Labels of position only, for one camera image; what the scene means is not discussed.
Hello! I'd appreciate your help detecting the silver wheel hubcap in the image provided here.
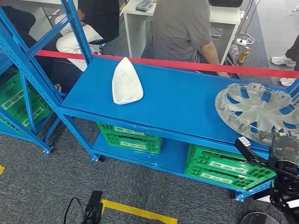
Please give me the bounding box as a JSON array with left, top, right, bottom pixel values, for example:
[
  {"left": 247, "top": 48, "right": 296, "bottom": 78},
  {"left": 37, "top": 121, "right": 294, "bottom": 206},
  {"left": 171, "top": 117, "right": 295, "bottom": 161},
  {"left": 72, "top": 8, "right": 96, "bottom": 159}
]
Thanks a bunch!
[{"left": 214, "top": 82, "right": 299, "bottom": 147}]

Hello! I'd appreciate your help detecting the blue metal shelf rack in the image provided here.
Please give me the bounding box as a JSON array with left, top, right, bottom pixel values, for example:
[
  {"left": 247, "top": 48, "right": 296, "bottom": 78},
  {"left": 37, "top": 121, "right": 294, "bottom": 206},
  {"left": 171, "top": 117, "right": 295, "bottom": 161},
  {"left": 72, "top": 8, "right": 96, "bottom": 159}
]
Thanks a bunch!
[
  {"left": 0, "top": 0, "right": 299, "bottom": 202},
  {"left": 0, "top": 54, "right": 63, "bottom": 155}
]

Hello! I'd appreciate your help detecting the white plastic shell part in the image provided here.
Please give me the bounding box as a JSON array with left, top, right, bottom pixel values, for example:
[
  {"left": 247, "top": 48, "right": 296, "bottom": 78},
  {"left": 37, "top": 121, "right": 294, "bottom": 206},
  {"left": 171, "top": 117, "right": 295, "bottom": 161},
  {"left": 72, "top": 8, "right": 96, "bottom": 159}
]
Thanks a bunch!
[{"left": 112, "top": 56, "right": 144, "bottom": 105}]

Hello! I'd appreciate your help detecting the red barrier belt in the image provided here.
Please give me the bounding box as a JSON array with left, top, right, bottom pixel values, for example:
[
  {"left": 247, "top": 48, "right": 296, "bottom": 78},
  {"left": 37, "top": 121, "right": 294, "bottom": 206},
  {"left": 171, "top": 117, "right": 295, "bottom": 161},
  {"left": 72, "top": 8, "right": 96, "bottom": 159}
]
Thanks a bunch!
[{"left": 36, "top": 50, "right": 299, "bottom": 79}]

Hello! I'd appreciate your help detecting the green folding plastic crate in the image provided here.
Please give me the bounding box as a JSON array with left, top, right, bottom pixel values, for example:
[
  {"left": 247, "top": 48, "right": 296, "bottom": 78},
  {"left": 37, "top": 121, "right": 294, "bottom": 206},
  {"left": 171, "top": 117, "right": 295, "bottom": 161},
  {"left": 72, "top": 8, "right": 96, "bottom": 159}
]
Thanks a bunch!
[
  {"left": 0, "top": 68, "right": 45, "bottom": 110},
  {"left": 11, "top": 92, "right": 53, "bottom": 131},
  {"left": 188, "top": 144, "right": 276, "bottom": 183},
  {"left": 183, "top": 162, "right": 260, "bottom": 191},
  {"left": 103, "top": 133, "right": 163, "bottom": 154},
  {"left": 96, "top": 122, "right": 163, "bottom": 141}
]

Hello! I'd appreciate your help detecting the black office chair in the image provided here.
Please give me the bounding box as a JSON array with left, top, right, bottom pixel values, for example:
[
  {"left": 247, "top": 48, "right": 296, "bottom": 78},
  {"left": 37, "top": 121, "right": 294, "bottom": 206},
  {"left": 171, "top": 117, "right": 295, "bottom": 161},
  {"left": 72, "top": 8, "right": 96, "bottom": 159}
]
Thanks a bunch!
[{"left": 90, "top": 38, "right": 106, "bottom": 56}]

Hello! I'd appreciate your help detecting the clear plastic case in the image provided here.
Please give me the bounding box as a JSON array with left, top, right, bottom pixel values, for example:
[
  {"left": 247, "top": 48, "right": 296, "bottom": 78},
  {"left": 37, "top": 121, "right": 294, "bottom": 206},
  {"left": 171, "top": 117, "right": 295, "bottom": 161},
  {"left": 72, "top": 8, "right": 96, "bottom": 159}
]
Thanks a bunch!
[{"left": 135, "top": 0, "right": 153, "bottom": 12}]

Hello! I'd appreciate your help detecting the crumpled plastic bag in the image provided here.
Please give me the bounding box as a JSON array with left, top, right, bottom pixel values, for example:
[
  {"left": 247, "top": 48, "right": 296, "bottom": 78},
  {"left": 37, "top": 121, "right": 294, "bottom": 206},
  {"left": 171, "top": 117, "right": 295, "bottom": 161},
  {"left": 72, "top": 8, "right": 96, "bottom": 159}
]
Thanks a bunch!
[{"left": 229, "top": 43, "right": 240, "bottom": 63}]

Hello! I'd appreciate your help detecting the golden bottle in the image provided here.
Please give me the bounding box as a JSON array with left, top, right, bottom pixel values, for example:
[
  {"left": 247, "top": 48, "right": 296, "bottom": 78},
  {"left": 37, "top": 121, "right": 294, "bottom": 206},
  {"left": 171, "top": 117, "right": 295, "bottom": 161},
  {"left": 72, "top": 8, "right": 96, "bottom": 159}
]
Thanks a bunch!
[{"left": 238, "top": 46, "right": 250, "bottom": 65}]

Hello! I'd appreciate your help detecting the white power strip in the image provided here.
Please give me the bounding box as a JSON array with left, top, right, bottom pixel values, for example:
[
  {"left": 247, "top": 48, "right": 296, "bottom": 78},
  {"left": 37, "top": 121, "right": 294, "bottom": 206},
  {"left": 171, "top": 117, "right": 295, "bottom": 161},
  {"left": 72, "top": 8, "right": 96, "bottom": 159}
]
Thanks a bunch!
[{"left": 236, "top": 32, "right": 254, "bottom": 46}]

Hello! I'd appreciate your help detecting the black device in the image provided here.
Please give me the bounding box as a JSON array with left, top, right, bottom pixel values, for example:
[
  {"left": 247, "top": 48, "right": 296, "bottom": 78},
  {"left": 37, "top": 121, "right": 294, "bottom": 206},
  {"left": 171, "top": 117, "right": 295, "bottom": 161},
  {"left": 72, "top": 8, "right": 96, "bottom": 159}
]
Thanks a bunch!
[{"left": 210, "top": 0, "right": 243, "bottom": 8}]

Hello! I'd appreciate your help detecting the thin metal pole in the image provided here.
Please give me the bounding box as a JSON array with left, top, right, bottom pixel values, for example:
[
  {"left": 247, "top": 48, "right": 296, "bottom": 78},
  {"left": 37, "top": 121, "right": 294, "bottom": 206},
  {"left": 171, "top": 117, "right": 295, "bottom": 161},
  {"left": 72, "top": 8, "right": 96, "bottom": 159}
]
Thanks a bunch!
[{"left": 235, "top": 0, "right": 254, "bottom": 41}]

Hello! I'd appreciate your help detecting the chrome stanchion post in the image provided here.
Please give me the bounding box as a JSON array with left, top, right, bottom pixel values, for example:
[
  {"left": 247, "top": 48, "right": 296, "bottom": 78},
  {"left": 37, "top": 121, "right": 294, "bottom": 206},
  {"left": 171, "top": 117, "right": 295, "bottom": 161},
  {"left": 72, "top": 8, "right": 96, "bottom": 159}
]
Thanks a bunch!
[{"left": 240, "top": 211, "right": 279, "bottom": 224}]

